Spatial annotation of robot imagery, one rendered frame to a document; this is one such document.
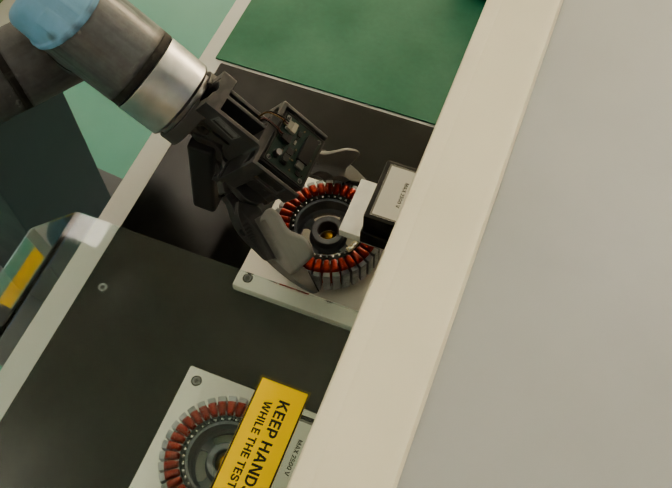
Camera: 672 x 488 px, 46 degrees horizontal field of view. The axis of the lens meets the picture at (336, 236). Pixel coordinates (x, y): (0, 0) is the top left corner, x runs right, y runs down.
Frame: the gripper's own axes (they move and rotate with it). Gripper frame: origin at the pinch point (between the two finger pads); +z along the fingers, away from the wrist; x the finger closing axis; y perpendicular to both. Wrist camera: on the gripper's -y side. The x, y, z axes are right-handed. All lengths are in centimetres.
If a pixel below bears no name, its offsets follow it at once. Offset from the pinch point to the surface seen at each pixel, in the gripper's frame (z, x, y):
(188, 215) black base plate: -10.2, -1.2, -13.7
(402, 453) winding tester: -21, -32, 48
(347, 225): -2.8, -2.3, 6.6
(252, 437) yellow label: -11.7, -27.1, 23.3
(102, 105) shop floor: -13, 57, -116
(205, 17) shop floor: -5, 92, -109
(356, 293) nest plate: 4.7, -3.9, 0.1
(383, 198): -3.3, -0.9, 11.5
